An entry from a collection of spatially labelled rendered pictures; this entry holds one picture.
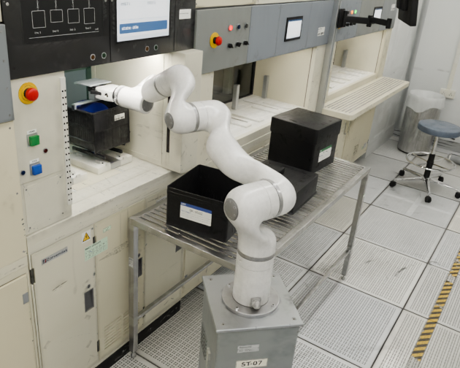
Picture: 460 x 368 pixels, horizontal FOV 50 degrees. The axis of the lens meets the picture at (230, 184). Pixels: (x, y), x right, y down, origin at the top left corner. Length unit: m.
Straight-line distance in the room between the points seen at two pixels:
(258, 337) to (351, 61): 3.64
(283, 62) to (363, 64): 1.51
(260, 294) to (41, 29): 1.04
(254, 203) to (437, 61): 4.64
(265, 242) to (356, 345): 1.40
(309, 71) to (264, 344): 2.17
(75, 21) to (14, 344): 1.13
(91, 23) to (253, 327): 1.10
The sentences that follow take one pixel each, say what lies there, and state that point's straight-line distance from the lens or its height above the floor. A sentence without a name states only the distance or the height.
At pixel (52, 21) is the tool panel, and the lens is 1.66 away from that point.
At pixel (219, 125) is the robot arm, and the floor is 1.28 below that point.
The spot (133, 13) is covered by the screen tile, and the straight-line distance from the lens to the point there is 1.90.
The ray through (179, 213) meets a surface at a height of 0.83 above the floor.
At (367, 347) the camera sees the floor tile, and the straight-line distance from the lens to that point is 2.80.
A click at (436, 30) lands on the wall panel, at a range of 5.86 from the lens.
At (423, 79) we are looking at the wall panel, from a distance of 5.93.
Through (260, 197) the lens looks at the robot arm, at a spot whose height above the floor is 1.17.
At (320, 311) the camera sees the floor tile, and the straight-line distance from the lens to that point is 2.93.
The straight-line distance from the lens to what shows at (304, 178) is 2.34.
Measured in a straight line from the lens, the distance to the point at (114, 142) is 2.26.
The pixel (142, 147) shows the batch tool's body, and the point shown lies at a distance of 2.35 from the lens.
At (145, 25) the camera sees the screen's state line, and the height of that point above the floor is 1.51.
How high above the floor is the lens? 1.79
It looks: 25 degrees down
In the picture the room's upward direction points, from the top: 5 degrees clockwise
